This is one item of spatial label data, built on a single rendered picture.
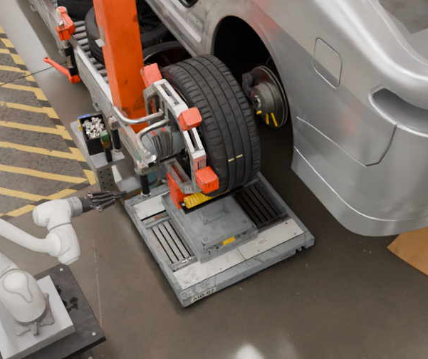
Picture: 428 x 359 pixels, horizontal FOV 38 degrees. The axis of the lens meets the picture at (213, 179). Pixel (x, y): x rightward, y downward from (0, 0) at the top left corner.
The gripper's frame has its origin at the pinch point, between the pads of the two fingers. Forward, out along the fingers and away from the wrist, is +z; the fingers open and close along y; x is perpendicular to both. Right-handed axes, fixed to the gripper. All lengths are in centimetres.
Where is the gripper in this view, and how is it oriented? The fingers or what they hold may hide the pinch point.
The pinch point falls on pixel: (119, 195)
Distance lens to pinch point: 296.6
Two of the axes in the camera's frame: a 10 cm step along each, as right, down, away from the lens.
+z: 8.1, -2.2, 5.4
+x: -2.0, 7.7, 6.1
